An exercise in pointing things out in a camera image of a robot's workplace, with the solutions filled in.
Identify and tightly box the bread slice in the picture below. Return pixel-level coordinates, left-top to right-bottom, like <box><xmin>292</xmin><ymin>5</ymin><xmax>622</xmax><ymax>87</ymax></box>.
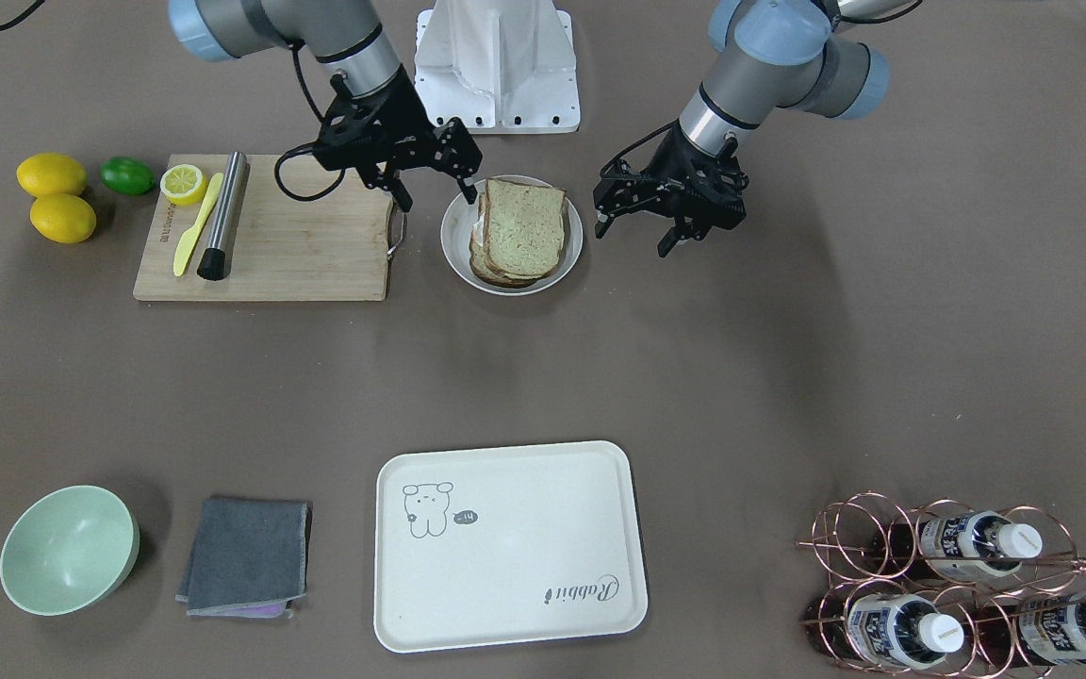
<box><xmin>471</xmin><ymin>179</ymin><xmax>568</xmax><ymax>278</ymax></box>
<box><xmin>469</xmin><ymin>237</ymin><xmax>542</xmax><ymax>289</ymax></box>

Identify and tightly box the wooden cutting board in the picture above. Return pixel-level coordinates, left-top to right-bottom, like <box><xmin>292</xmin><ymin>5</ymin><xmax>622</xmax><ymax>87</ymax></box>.
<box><xmin>132</xmin><ymin>154</ymin><xmax>406</xmax><ymax>302</ymax></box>

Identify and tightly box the copper wire bottle rack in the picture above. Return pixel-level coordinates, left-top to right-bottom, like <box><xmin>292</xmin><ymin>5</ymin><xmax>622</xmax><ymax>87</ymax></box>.
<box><xmin>800</xmin><ymin>491</ymin><xmax>1086</xmax><ymax>678</ymax></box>

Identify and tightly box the half lemon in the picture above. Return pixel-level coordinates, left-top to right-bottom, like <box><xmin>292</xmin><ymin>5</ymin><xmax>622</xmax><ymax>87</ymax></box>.
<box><xmin>157</xmin><ymin>163</ymin><xmax>209</xmax><ymax>208</ymax></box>

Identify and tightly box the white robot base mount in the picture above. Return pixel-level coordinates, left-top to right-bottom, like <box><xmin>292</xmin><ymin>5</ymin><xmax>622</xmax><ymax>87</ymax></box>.
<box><xmin>414</xmin><ymin>1</ymin><xmax>582</xmax><ymax>135</ymax></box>

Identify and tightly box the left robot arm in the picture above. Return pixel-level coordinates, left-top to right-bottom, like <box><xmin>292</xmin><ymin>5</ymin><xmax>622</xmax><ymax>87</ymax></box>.
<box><xmin>592</xmin><ymin>1</ymin><xmax>918</xmax><ymax>257</ymax></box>

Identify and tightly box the green lime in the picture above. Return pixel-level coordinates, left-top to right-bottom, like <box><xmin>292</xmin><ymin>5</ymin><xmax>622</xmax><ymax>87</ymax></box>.
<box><xmin>99</xmin><ymin>156</ymin><xmax>156</xmax><ymax>196</ymax></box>

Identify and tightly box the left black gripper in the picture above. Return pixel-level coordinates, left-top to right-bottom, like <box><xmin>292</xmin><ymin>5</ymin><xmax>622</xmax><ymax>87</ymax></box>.
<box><xmin>594</xmin><ymin>127</ymin><xmax>749</xmax><ymax>257</ymax></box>

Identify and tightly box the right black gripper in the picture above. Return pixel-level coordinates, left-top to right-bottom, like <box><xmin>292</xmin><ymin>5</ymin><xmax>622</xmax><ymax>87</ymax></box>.
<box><xmin>315</xmin><ymin>75</ymin><xmax>483</xmax><ymax>212</ymax></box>

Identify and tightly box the tea bottle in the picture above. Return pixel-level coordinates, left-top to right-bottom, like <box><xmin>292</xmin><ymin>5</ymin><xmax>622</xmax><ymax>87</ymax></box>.
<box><xmin>820</xmin><ymin>593</ymin><xmax>965</xmax><ymax>671</ymax></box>
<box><xmin>906</xmin><ymin>510</ymin><xmax>1044</xmax><ymax>583</ymax></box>
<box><xmin>1012</xmin><ymin>592</ymin><xmax>1086</xmax><ymax>668</ymax></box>

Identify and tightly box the whole lemon upper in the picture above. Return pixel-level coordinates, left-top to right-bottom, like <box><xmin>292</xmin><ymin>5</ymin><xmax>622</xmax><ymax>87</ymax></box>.
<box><xmin>14</xmin><ymin>152</ymin><xmax>88</xmax><ymax>198</ymax></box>

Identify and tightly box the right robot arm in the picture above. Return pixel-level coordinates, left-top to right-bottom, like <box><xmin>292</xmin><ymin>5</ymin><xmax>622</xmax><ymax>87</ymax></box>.
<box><xmin>168</xmin><ymin>1</ymin><xmax>483</xmax><ymax>212</ymax></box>

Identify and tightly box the tea bottle front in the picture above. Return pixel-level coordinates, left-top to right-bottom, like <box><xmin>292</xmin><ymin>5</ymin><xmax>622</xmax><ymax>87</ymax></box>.
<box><xmin>820</xmin><ymin>593</ymin><xmax>965</xmax><ymax>671</ymax></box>

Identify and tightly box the steel muddler black tip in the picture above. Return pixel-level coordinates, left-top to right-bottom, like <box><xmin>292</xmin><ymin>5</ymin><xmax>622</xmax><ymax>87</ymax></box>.
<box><xmin>197</xmin><ymin>151</ymin><xmax>250</xmax><ymax>282</ymax></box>

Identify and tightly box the grey folded cloth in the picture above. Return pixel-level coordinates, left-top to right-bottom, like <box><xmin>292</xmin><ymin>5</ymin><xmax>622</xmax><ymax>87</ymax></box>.
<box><xmin>175</xmin><ymin>495</ymin><xmax>313</xmax><ymax>619</ymax></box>

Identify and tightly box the cream rabbit tray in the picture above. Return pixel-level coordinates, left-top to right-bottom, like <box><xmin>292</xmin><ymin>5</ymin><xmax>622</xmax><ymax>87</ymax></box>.
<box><xmin>372</xmin><ymin>441</ymin><xmax>651</xmax><ymax>654</ymax></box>

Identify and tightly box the mint green bowl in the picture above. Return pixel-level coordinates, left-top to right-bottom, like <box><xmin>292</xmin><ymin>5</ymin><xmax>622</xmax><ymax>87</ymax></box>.
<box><xmin>0</xmin><ymin>485</ymin><xmax>140</xmax><ymax>616</ymax></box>

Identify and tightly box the yellow plastic knife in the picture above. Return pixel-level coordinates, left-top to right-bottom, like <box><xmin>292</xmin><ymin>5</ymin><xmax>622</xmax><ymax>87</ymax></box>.
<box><xmin>172</xmin><ymin>173</ymin><xmax>224</xmax><ymax>276</ymax></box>

